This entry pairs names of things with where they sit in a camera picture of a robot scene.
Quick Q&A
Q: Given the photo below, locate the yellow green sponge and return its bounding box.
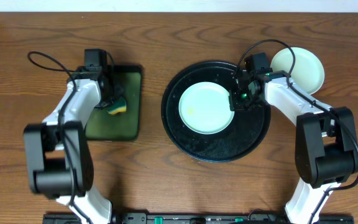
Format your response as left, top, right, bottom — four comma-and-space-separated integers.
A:
107, 96, 127, 115

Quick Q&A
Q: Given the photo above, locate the mint green plate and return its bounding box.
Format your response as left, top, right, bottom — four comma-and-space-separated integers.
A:
178, 82, 234, 135
270, 47, 325, 95

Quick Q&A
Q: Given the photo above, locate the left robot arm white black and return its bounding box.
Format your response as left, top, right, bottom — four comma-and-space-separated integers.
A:
24, 65, 116, 223

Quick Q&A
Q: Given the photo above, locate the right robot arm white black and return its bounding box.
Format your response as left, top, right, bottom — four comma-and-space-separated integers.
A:
229, 69, 358, 223

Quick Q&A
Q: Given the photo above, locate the round black tray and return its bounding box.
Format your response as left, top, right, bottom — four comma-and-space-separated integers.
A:
161, 61, 271, 162

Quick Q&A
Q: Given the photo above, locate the rectangular black tray green liquid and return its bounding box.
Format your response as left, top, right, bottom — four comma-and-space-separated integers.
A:
85, 65, 142, 141

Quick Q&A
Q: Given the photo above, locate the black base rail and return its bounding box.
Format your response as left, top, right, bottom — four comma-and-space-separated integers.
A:
42, 212, 355, 224

